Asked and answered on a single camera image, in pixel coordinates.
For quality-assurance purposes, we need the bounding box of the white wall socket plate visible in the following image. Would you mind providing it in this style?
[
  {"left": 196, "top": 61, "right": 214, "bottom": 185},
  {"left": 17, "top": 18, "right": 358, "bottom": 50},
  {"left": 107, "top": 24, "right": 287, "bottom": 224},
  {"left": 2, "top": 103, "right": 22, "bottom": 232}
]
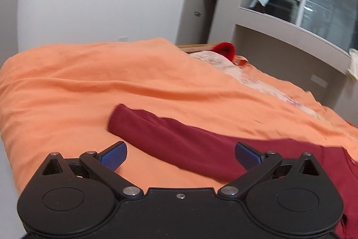
[{"left": 310, "top": 74, "right": 328, "bottom": 88}]

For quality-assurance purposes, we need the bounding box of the grey built-in wardrobe unit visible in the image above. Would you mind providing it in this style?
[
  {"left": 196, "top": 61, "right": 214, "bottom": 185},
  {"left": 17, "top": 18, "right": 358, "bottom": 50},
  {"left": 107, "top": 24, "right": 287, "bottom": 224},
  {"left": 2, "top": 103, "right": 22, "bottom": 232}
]
[{"left": 175, "top": 0, "right": 357, "bottom": 124}]

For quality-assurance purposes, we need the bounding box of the white garment on sill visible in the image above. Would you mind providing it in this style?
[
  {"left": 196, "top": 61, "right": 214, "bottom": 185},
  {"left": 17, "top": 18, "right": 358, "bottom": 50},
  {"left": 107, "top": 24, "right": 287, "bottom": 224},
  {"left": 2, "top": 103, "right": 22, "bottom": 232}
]
[{"left": 348, "top": 48, "right": 358, "bottom": 81}]

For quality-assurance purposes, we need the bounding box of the dark red long-sleeve sweater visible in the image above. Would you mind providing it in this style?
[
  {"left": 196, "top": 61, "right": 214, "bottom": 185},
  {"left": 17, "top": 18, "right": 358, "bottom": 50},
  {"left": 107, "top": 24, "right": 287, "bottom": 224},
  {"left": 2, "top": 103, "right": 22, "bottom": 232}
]
[{"left": 107, "top": 104, "right": 357, "bottom": 238}]

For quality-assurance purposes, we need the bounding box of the orange duvet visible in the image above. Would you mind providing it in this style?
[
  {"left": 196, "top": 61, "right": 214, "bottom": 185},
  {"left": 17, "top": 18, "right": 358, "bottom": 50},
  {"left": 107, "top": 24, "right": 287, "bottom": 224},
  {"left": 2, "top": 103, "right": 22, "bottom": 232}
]
[{"left": 1, "top": 38, "right": 357, "bottom": 192}]

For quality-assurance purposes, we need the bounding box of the bright red cloth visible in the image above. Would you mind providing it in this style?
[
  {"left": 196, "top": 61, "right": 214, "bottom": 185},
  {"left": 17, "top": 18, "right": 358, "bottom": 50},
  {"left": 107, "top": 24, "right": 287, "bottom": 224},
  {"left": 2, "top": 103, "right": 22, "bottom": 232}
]
[{"left": 211, "top": 42, "right": 235, "bottom": 62}]

